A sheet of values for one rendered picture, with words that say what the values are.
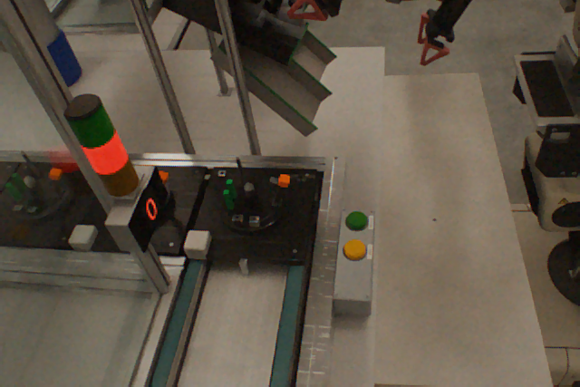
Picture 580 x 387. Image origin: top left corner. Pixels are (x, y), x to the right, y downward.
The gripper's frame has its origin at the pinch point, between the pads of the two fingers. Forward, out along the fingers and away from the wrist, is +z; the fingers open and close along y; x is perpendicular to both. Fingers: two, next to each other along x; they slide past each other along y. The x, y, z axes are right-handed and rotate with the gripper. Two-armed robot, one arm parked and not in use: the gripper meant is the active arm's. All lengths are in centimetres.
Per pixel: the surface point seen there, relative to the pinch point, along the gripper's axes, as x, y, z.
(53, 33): -16, -28, 85
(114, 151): -13, 48, 10
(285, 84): 16.9, -2.6, 14.6
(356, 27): 112, -193, 71
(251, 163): 23.5, 13.4, 25.1
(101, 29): -3, -54, 95
